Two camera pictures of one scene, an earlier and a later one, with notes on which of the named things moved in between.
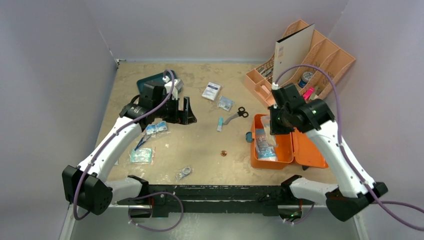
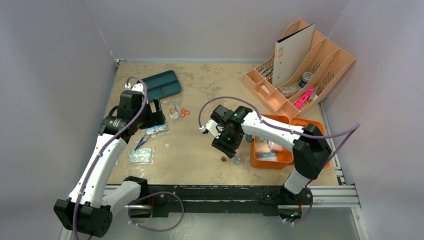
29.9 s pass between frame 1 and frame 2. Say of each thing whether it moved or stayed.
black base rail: stayed
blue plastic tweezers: stayed
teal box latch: stayed
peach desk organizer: stayed
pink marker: stayed
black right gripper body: moved
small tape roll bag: moved
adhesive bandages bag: stayed
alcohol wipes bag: stayed
